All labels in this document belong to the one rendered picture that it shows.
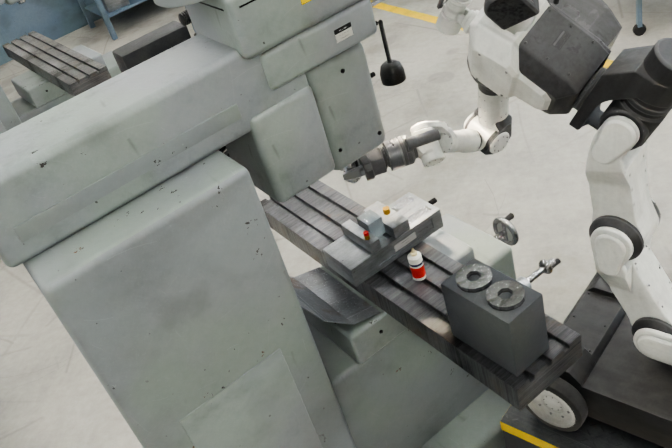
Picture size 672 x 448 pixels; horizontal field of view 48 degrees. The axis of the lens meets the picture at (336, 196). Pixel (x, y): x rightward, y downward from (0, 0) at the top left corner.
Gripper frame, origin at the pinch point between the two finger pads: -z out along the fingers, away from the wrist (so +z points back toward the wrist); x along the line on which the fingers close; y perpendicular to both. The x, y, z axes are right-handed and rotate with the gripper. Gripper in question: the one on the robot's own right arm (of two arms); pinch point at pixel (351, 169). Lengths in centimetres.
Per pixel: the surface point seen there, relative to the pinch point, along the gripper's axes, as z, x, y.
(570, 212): 101, -93, 125
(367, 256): -3.7, 11.3, 23.3
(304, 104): -7.1, 16.7, -32.8
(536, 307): 28, 60, 14
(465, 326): 13, 50, 23
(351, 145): 1.4, 10.5, -13.7
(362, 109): 7.0, 7.9, -21.5
